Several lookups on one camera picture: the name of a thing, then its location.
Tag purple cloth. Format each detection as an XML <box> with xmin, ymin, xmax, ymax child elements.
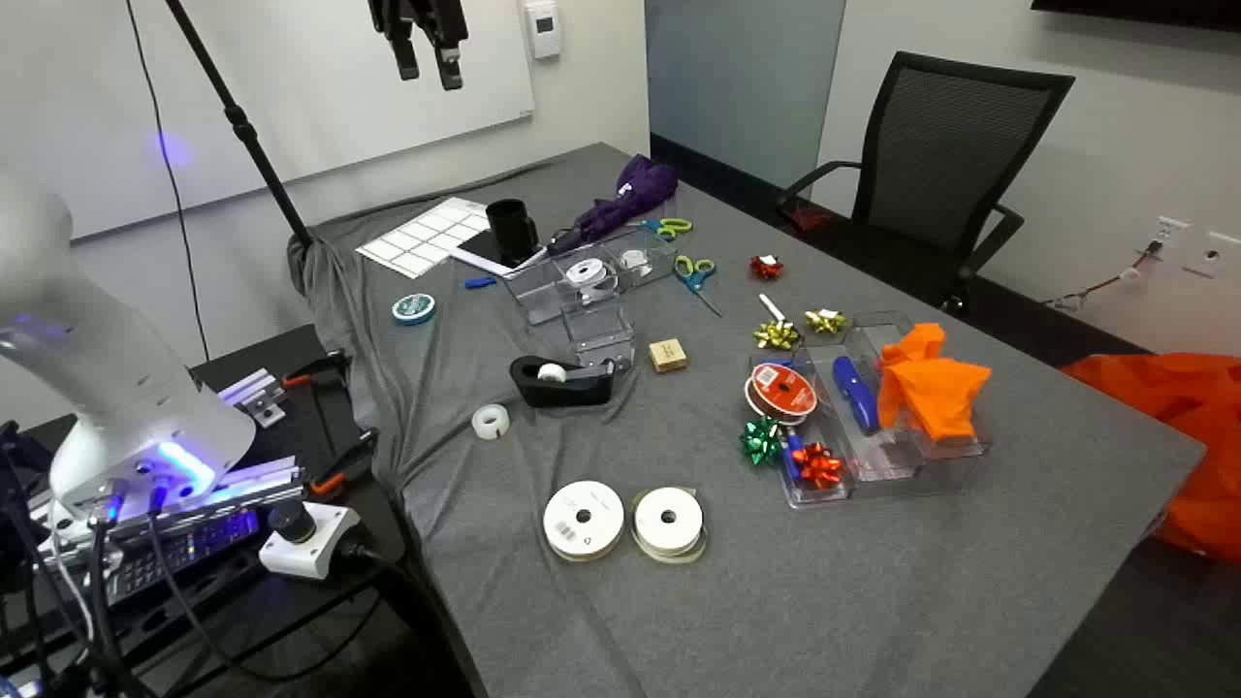
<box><xmin>547</xmin><ymin>151</ymin><xmax>684</xmax><ymax>257</ymax></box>

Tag orange cloth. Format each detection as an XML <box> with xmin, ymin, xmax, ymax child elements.
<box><xmin>1064</xmin><ymin>348</ymin><xmax>1241</xmax><ymax>569</ymax></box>

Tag clear acrylic pen holder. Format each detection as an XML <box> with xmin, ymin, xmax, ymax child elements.
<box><xmin>503</xmin><ymin>245</ymin><xmax>641</xmax><ymax>370</ymax></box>

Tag black tape dispenser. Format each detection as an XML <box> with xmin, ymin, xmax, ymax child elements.
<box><xmin>503</xmin><ymin>348</ymin><xmax>627</xmax><ymax>410</ymax></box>

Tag white box with black knob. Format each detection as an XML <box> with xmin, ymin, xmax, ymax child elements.
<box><xmin>256</xmin><ymin>498</ymin><xmax>365</xmax><ymax>585</ymax></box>

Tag white grid paper sheet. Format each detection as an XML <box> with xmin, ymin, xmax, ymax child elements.
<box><xmin>352</xmin><ymin>194</ymin><xmax>497</xmax><ymax>282</ymax></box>

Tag clear plastic tray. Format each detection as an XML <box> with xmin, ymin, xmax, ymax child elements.
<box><xmin>776</xmin><ymin>308</ymin><xmax>998</xmax><ymax>513</ymax></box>

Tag white wall thermostat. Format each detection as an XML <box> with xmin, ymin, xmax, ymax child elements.
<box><xmin>520</xmin><ymin>0</ymin><xmax>568</xmax><ymax>62</ymax></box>

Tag grey tablecloth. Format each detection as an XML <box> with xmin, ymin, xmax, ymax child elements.
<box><xmin>283</xmin><ymin>139</ymin><xmax>1210</xmax><ymax>698</ymax></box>

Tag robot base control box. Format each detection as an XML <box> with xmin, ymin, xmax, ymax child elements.
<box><xmin>22</xmin><ymin>455</ymin><xmax>305</xmax><ymax>614</ymax></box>

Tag tan wooden block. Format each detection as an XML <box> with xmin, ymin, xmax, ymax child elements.
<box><xmin>645</xmin><ymin>335</ymin><xmax>689</xmax><ymax>377</ymax></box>

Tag green gift bow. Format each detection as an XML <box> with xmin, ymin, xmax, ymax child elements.
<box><xmin>737</xmin><ymin>414</ymin><xmax>788</xmax><ymax>469</ymax></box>

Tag black tripod pole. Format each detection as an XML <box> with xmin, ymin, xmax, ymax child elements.
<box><xmin>162</xmin><ymin>0</ymin><xmax>317</xmax><ymax>253</ymax></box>

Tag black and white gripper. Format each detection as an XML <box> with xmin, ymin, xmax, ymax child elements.
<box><xmin>365</xmin><ymin>0</ymin><xmax>472</xmax><ymax>92</ymax></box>

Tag blue green handled scissors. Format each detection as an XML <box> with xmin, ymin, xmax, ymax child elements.
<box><xmin>671</xmin><ymin>253</ymin><xmax>731</xmax><ymax>320</ymax></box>

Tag blue ribbon piece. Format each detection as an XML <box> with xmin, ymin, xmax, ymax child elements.
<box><xmin>829</xmin><ymin>351</ymin><xmax>883</xmax><ymax>438</ymax></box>

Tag red handled pliers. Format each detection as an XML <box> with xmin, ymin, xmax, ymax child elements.
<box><xmin>305</xmin><ymin>438</ymin><xmax>380</xmax><ymax>504</ymax></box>
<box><xmin>274</xmin><ymin>357</ymin><xmax>352</xmax><ymax>397</ymax></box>

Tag blue tape roll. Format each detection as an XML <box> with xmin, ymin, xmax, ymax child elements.
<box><xmin>387</xmin><ymin>289</ymin><xmax>441</xmax><ymax>330</ymax></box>

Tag thin black hanging cable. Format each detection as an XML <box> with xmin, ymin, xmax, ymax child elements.
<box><xmin>120</xmin><ymin>0</ymin><xmax>212</xmax><ymax>370</ymax></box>

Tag red and white ribbon spool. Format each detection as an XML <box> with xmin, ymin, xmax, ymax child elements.
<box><xmin>741</xmin><ymin>357</ymin><xmax>828</xmax><ymax>428</ymax></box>

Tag silver metal bracket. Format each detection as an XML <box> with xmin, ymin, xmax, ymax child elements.
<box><xmin>212</xmin><ymin>363</ymin><xmax>291</xmax><ymax>430</ymax></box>

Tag gold gift bow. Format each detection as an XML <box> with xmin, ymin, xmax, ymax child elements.
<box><xmin>799</xmin><ymin>304</ymin><xmax>853</xmax><ymax>340</ymax></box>
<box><xmin>754</xmin><ymin>315</ymin><xmax>806</xmax><ymax>357</ymax></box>

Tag small white tape roll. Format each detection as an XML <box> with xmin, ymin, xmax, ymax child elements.
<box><xmin>470</xmin><ymin>399</ymin><xmax>517</xmax><ymax>447</ymax></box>

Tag white spool in clear holder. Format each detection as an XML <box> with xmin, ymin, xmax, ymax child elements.
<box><xmin>561</xmin><ymin>257</ymin><xmax>614</xmax><ymax>300</ymax></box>

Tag white wall outlet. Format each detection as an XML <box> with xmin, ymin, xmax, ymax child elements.
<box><xmin>1138</xmin><ymin>213</ymin><xmax>1241</xmax><ymax>282</ymax></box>

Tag black mesh office chair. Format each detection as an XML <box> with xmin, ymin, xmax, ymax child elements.
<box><xmin>776</xmin><ymin>45</ymin><xmax>1077</xmax><ymax>315</ymax></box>

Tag black flat notebook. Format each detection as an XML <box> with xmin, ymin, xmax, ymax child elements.
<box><xmin>455</xmin><ymin>224</ymin><xmax>547</xmax><ymax>275</ymax></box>

